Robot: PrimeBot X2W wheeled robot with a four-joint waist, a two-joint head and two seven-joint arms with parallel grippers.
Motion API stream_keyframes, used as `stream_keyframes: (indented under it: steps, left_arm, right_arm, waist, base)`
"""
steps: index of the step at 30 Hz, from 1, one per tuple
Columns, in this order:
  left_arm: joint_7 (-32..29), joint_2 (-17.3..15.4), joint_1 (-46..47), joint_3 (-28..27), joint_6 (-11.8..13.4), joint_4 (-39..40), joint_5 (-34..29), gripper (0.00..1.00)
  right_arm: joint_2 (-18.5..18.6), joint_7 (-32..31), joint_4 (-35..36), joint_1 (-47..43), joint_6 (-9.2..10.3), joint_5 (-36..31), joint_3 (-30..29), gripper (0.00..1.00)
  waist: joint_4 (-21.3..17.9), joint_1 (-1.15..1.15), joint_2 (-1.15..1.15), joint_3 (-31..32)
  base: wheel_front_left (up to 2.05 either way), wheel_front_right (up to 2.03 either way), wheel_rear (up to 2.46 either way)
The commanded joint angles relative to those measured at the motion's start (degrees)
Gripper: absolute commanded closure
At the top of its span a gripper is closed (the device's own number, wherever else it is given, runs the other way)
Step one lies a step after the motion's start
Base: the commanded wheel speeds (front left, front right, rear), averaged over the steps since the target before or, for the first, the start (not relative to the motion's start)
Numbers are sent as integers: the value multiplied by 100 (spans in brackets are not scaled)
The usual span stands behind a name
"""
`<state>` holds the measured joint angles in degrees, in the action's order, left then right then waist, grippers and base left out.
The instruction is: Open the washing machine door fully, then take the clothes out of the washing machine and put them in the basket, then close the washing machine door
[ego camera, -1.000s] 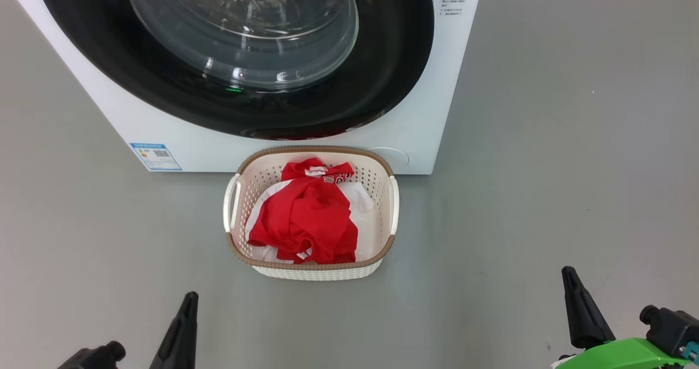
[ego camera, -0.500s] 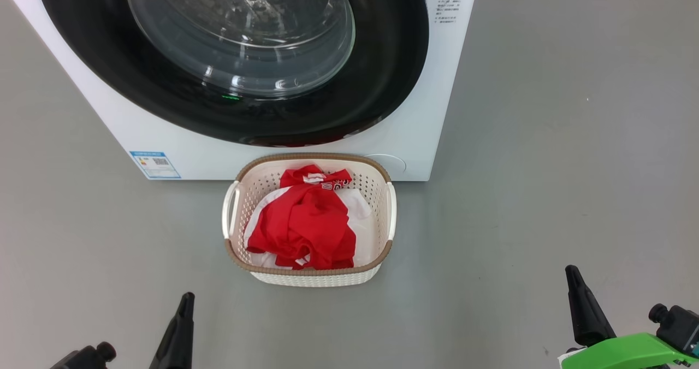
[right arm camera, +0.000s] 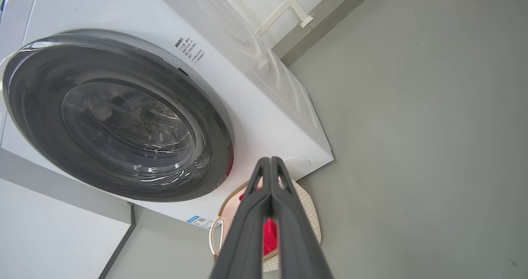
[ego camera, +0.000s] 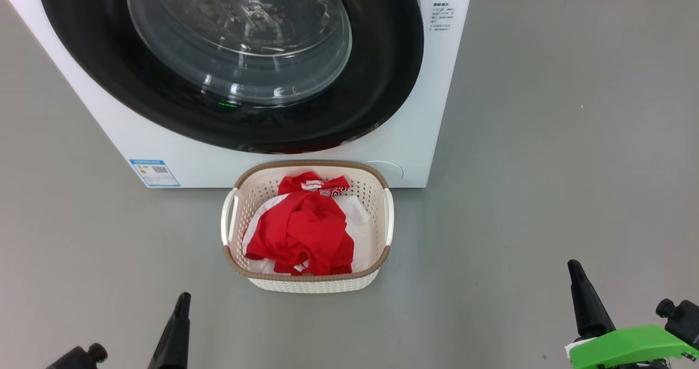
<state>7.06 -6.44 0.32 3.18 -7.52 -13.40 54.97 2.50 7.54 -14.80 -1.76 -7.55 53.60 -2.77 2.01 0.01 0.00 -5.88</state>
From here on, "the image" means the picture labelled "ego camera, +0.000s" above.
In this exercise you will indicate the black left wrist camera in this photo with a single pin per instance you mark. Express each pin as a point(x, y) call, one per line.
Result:
point(82, 358)

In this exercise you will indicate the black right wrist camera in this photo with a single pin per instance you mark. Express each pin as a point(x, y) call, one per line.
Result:
point(685, 320)

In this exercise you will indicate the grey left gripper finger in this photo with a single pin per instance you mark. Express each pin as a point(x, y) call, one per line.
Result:
point(175, 341)

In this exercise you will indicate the round white filter cover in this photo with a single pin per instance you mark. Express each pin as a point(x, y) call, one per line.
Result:
point(390, 170)

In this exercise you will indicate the red garment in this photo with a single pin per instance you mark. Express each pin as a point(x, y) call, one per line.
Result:
point(306, 227)

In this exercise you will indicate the black printed text label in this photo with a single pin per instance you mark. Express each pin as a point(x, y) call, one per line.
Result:
point(440, 17)

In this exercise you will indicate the white washing machine body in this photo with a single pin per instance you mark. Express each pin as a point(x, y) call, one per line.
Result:
point(426, 112)

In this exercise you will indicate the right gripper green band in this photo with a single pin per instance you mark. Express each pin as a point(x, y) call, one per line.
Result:
point(628, 347)

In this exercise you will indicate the cream perforated laundry basket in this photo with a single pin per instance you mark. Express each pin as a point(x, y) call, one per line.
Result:
point(311, 284)

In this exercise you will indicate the black round washer door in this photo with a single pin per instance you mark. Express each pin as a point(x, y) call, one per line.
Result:
point(382, 58)

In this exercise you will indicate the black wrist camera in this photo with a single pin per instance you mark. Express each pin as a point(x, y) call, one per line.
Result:
point(685, 320)
point(82, 358)

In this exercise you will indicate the blue energy label sticker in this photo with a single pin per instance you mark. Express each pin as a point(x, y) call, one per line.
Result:
point(154, 173)

